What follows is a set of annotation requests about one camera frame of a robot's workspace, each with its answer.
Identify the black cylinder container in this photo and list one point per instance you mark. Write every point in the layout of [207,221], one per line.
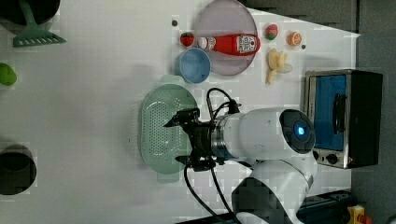
[17,170]

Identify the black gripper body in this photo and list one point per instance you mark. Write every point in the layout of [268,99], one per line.
[202,157]

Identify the yellow red emergency button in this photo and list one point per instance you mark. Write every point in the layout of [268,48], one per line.
[358,216]

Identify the peeled toy banana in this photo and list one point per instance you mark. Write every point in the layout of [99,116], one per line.
[277,62]

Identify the grey round plate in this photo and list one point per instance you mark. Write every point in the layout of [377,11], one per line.
[226,17]

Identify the black pot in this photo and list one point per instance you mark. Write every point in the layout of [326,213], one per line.
[12,17]

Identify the pink green toy peach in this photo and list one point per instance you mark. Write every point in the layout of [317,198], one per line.
[271,32]

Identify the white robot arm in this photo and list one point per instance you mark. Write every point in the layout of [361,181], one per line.
[277,143]

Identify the green toy fruit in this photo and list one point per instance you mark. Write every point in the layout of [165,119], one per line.
[7,75]

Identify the red toy strawberry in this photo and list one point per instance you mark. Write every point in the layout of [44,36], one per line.
[186,39]

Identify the red ketchup bottle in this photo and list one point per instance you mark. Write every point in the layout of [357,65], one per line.
[234,44]

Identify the blue bowl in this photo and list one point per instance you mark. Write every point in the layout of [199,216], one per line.
[193,65]

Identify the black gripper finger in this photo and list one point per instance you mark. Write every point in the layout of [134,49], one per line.
[186,160]
[184,118]

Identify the silver toaster oven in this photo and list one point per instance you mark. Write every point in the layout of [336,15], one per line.
[345,108]

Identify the green plastic spatula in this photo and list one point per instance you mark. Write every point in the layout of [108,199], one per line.
[32,34]

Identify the toy orange slice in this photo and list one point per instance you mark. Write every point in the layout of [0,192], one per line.
[294,39]

